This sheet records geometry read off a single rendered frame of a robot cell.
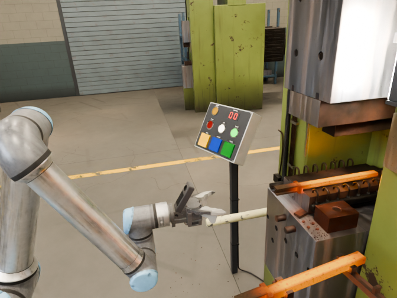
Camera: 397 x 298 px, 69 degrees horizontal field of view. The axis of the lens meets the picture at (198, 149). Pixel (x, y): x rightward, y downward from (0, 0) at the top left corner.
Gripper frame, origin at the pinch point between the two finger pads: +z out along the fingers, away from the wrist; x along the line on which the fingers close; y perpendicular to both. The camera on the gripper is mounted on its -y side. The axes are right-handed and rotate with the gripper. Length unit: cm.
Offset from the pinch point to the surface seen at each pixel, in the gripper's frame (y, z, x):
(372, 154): 0, 81, -16
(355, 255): 1.9, 29.5, 36.7
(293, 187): -0.8, 29.5, 1.3
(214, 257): 100, 15, -75
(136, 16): -99, -1, -793
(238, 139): -6.7, 22.3, -41.4
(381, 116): -28, 58, 7
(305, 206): 6.0, 33.0, 5.5
